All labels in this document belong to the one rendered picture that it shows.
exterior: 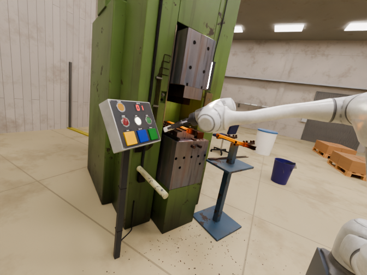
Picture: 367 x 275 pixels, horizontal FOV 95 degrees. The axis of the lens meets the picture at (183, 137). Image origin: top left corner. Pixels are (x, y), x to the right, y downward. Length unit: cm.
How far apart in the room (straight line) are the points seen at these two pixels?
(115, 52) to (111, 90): 33
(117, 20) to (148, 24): 46
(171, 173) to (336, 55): 1189
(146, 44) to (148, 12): 20
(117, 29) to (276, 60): 1118
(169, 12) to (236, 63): 1122
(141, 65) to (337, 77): 1172
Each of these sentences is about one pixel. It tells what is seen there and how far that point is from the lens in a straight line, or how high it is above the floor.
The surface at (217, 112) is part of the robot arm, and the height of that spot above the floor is 123.
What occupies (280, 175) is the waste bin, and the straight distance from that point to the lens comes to 365.
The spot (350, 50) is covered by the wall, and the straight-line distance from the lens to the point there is 1282.
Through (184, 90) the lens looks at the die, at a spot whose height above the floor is 132.
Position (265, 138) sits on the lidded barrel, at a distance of 544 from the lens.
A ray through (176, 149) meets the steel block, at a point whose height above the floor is 85.
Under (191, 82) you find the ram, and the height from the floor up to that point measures 140.
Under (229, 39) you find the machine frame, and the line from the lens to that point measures 198.
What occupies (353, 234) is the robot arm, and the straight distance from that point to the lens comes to 112.
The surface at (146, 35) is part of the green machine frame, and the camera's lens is 141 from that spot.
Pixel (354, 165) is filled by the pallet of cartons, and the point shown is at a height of 33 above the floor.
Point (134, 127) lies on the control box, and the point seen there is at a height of 106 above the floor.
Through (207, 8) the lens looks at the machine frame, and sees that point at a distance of 180.
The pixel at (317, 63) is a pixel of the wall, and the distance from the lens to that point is 1245.
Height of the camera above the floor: 127
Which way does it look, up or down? 13 degrees down
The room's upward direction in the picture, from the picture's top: 10 degrees clockwise
